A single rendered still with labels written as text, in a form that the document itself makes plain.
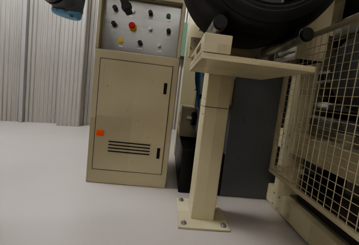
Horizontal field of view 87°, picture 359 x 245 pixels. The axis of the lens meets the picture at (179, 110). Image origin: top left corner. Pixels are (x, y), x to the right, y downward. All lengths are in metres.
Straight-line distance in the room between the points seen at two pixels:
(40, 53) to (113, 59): 2.27
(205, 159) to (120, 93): 0.69
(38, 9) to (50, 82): 1.02
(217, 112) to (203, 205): 0.51
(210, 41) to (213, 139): 0.55
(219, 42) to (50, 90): 3.07
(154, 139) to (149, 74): 0.44
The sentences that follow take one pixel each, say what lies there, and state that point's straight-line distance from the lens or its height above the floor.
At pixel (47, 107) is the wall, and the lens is 3.50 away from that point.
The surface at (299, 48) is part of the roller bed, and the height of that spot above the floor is 0.95.
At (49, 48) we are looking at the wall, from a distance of 3.50.
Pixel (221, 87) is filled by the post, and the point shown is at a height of 0.73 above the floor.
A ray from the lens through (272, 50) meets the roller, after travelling 0.89.
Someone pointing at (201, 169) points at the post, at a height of 0.29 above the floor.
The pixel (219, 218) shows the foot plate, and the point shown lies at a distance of 1.23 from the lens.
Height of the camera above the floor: 0.67
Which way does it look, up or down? 5 degrees down
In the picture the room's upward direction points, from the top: 7 degrees clockwise
